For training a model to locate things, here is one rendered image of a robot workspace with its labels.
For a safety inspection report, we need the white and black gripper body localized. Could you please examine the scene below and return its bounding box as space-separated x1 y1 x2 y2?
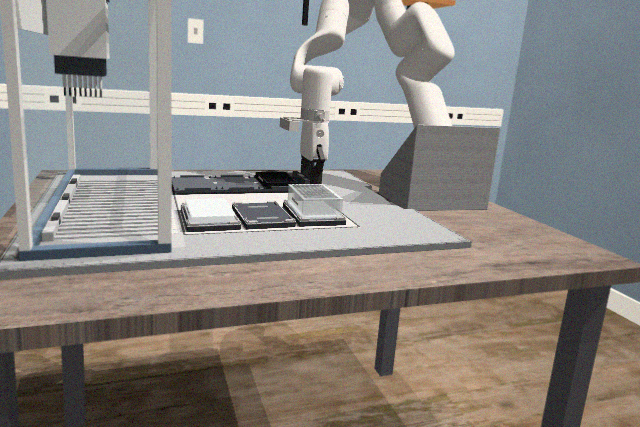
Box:
300 121 329 161

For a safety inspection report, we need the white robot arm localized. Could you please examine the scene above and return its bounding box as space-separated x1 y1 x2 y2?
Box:
279 0 454 132

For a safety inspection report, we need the black well plate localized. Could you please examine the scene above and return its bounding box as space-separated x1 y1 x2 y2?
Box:
255 172 299 189

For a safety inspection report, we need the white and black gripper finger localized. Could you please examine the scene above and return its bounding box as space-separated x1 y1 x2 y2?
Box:
309 144 325 184
301 155 312 179

